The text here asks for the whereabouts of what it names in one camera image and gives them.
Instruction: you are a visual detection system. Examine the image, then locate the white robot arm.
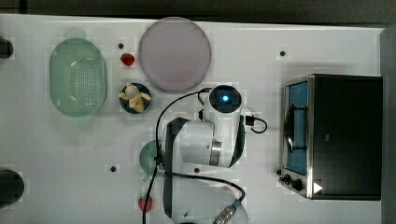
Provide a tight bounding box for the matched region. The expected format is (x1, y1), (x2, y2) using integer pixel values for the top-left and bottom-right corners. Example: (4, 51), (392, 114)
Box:
(161, 85), (250, 224)

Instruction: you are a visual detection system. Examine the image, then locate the black toaster oven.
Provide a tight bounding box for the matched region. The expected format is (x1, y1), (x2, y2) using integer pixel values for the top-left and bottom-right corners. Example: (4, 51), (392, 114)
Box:
(276, 74), (383, 201)

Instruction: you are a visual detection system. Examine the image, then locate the round lilac plate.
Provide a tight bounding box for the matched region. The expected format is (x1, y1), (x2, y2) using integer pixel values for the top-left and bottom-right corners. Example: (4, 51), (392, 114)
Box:
(138, 17), (211, 91)

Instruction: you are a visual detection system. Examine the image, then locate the green metal mug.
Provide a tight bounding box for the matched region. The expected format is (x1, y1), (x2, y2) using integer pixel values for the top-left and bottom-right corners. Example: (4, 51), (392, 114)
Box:
(139, 140), (157, 182)

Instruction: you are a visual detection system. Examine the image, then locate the plush peeled banana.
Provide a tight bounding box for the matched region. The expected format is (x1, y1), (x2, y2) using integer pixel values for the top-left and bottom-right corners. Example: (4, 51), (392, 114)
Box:
(119, 82), (152, 113)

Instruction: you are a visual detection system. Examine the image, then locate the blue bowl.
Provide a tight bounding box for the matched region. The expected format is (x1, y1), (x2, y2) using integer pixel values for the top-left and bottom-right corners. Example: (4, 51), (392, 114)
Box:
(119, 82), (152, 115)

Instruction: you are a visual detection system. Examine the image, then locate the small red toy fruit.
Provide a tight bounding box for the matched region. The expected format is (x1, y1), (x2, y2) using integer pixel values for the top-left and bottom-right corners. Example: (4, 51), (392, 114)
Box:
(120, 53), (135, 66)

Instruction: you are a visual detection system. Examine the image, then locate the red plush strawberry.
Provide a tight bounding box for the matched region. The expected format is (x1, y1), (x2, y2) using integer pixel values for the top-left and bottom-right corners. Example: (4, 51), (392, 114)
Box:
(137, 195), (152, 212)

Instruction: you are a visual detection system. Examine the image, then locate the green perforated colander basket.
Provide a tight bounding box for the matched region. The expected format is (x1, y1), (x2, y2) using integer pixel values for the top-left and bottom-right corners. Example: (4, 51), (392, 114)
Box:
(49, 30), (107, 124)

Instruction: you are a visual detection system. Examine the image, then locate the black round base lower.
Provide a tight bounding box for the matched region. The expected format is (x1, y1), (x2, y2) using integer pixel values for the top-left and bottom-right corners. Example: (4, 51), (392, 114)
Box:
(0, 170), (24, 208)

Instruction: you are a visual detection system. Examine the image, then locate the black round base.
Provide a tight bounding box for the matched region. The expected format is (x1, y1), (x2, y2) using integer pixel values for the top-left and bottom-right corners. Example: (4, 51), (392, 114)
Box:
(0, 36), (14, 59)
(0, 170), (24, 208)

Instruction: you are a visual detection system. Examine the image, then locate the black round base upper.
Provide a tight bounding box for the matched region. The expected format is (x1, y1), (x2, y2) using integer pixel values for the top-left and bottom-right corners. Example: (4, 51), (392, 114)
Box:
(0, 36), (14, 59)

